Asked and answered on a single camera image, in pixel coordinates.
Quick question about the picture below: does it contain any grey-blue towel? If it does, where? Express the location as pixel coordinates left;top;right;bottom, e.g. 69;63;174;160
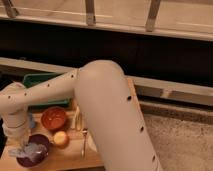
9;143;47;159

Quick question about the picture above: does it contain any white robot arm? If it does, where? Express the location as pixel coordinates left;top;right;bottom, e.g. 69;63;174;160
0;60;163;171

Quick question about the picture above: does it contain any orange-red bowl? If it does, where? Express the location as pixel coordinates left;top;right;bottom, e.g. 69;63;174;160
41;106;67;131

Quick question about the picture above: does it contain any purple bowl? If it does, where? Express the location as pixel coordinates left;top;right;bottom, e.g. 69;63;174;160
16;134;50;168

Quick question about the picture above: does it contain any metal spoon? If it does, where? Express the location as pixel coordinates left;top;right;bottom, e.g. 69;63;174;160
81;128;88;158

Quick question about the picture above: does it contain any white cup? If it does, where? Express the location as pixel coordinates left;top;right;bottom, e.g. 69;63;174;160
88;133;98;152

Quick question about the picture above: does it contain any apple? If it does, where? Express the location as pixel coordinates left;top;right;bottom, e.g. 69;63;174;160
53;131;69;147

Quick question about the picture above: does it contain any wooden cutting board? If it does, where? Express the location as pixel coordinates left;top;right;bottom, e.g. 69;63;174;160
0;77;145;171

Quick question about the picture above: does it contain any green plastic tray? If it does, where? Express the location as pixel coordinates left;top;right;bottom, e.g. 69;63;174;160
22;73;70;109

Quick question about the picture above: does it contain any small blue cup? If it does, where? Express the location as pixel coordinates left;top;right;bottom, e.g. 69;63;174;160
28;113;36;129

